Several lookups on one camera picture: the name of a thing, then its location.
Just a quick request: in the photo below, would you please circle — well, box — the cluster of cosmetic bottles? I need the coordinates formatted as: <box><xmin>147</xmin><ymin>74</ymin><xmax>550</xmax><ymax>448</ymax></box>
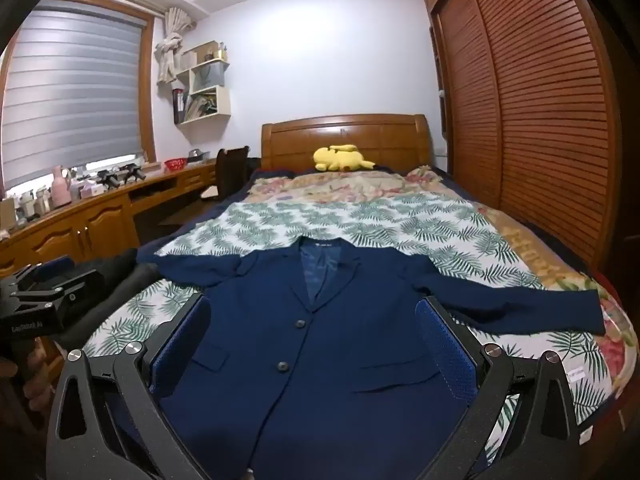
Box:
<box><xmin>0</xmin><ymin>187</ymin><xmax>51</xmax><ymax>233</ymax></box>

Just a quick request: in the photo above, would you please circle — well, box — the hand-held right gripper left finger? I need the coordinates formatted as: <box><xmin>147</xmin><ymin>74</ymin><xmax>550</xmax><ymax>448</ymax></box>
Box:
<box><xmin>44</xmin><ymin>291</ymin><xmax>213</xmax><ymax>480</ymax></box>

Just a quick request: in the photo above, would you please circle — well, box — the tied beige curtain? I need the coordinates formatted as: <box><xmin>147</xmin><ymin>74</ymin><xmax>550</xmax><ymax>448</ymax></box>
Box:
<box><xmin>156</xmin><ymin>7</ymin><xmax>195</xmax><ymax>86</ymax></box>

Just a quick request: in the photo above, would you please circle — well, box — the wooden bed headboard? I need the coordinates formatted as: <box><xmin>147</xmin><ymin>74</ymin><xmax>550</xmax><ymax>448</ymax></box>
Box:
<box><xmin>261</xmin><ymin>114</ymin><xmax>433</xmax><ymax>176</ymax></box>

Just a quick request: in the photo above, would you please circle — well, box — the pink thermos jug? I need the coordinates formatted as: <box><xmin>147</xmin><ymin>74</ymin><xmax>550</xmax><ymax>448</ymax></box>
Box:
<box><xmin>50</xmin><ymin>165</ymin><xmax>71</xmax><ymax>207</ymax></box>

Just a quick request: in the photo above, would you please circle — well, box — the person's left hand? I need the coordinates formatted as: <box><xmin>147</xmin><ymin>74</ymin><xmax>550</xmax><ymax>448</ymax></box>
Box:
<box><xmin>20</xmin><ymin>345</ymin><xmax>58</xmax><ymax>403</ymax></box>

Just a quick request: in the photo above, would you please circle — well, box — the white wall shelf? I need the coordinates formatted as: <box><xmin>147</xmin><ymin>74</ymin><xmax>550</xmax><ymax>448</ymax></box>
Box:
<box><xmin>172</xmin><ymin>42</ymin><xmax>232</xmax><ymax>126</ymax></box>

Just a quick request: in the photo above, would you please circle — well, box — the floral blanket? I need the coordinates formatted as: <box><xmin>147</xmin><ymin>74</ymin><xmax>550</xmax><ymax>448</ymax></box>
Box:
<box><xmin>247</xmin><ymin>164</ymin><xmax>638</xmax><ymax>411</ymax></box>

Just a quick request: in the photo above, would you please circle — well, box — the dark wooden chair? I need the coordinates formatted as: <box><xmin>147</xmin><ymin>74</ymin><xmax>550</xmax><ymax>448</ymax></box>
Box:
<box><xmin>200</xmin><ymin>146</ymin><xmax>251</xmax><ymax>201</ymax></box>

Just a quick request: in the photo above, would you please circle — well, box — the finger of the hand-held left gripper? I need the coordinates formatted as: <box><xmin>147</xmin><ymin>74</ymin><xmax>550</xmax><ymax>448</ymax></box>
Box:
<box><xmin>10</xmin><ymin>270</ymin><xmax>107</xmax><ymax>308</ymax></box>
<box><xmin>5</xmin><ymin>256</ymin><xmax>77</xmax><ymax>288</ymax></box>

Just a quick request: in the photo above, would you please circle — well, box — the wooden louvred wardrobe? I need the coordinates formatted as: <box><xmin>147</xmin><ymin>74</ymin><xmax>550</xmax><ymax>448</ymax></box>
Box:
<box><xmin>420</xmin><ymin>0</ymin><xmax>626</xmax><ymax>271</ymax></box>

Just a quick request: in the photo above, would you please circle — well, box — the grey storage box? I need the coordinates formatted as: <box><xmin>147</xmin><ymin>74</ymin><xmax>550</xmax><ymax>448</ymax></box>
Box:
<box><xmin>192</xmin><ymin>61</ymin><xmax>227</xmax><ymax>93</ymax></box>

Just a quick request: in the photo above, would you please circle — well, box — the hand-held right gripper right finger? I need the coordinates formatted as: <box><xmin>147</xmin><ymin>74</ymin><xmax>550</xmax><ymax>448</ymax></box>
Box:
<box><xmin>414</xmin><ymin>295</ymin><xmax>598</xmax><ymax>480</ymax></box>

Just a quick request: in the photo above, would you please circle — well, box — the leaf print bed sheet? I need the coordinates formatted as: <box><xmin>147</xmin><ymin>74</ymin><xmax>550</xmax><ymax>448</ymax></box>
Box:
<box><xmin>82</xmin><ymin>192</ymin><xmax>608</xmax><ymax>466</ymax></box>

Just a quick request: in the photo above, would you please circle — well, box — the yellow plush toy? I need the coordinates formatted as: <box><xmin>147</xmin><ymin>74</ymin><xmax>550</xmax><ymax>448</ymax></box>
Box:
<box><xmin>313</xmin><ymin>144</ymin><xmax>376</xmax><ymax>173</ymax></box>

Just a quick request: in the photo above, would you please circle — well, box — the black folded cloth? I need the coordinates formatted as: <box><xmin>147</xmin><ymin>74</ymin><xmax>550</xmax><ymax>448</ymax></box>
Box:
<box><xmin>75</xmin><ymin>255</ymin><xmax>138</xmax><ymax>286</ymax></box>

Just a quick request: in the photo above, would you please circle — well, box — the dark navy mattress sheet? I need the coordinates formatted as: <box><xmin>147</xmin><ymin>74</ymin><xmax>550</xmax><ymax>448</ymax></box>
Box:
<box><xmin>137</xmin><ymin>167</ymin><xmax>298</xmax><ymax>256</ymax></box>

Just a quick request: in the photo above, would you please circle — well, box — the wooden desk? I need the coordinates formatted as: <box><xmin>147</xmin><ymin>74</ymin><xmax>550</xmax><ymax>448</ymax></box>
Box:
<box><xmin>0</xmin><ymin>160</ymin><xmax>221</xmax><ymax>281</ymax></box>

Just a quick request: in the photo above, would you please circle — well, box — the grey window blind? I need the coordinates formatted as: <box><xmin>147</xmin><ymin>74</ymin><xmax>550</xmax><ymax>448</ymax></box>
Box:
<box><xmin>0</xmin><ymin>0</ymin><xmax>142</xmax><ymax>186</ymax></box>

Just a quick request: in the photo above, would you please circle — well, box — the navy blue suit jacket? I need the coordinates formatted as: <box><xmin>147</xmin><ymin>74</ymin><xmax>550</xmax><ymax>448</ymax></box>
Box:
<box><xmin>136</xmin><ymin>236</ymin><xmax>607</xmax><ymax>480</ymax></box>

